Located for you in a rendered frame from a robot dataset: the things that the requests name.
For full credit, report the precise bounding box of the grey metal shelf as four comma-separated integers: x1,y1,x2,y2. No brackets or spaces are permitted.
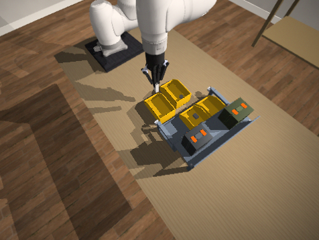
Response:
154,86,260,171

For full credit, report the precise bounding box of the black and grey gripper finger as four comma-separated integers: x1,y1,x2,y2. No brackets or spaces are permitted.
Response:
156,60,169,92
141,66,157,93

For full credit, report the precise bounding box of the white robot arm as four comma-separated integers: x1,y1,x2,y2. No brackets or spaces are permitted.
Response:
89,0,216,57

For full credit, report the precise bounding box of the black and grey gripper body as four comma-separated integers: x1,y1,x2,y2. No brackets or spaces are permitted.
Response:
145,52,165,72

